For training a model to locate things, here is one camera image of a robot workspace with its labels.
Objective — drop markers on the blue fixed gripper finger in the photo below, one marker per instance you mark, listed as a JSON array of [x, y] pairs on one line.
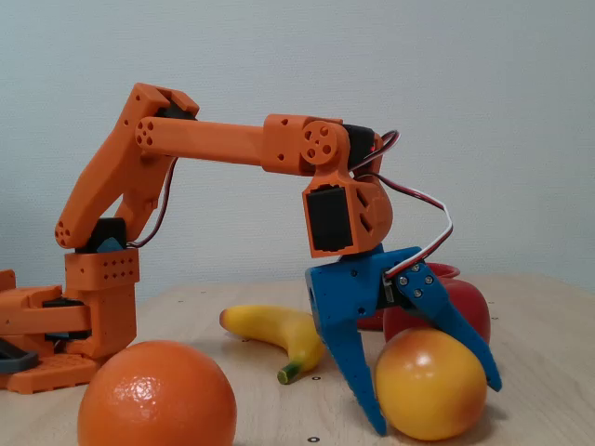
[[358, 376]]

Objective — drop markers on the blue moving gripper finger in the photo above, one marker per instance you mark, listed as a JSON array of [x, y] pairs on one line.
[[437, 302]]

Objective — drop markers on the blue gripper body with servo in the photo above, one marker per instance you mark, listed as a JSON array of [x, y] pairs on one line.
[[350, 293]]

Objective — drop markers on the yellow orange peach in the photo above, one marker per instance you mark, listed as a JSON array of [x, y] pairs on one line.
[[427, 390]]

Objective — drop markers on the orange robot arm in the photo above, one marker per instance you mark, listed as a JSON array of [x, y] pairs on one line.
[[209, 139]]

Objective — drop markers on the red speckled bowl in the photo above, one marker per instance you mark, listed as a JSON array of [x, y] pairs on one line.
[[444, 270]]

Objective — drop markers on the red apple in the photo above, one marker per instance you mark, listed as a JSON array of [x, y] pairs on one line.
[[469, 302]]

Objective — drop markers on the yellow banana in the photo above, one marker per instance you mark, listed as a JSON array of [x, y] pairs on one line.
[[269, 323]]

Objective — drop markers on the orange fruit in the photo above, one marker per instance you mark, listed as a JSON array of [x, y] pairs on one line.
[[153, 399]]

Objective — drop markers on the dark grey table clamp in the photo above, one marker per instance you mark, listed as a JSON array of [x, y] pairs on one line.
[[28, 360]]

